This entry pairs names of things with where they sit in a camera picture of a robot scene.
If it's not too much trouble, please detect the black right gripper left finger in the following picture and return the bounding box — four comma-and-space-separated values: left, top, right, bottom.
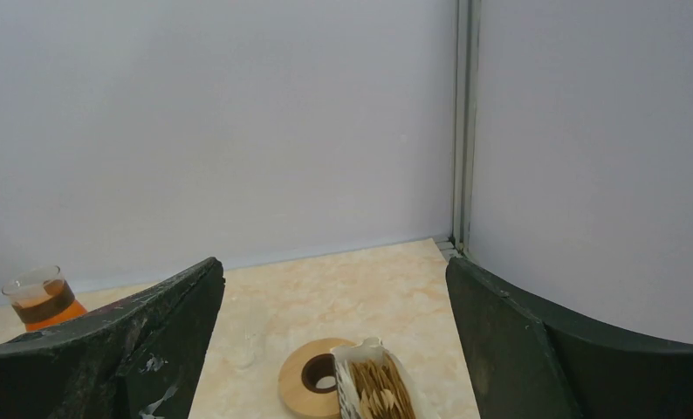
0, 258, 225, 418

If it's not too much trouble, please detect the orange glass flask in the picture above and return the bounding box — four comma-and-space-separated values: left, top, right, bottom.
1, 265, 88, 332

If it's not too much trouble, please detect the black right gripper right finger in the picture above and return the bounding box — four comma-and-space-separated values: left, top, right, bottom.
445, 257, 693, 418

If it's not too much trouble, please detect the coffee filter box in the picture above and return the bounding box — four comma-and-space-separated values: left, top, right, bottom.
330, 337, 440, 419

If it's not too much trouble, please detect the aluminium corner frame post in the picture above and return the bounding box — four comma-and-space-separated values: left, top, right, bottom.
435, 0, 483, 260

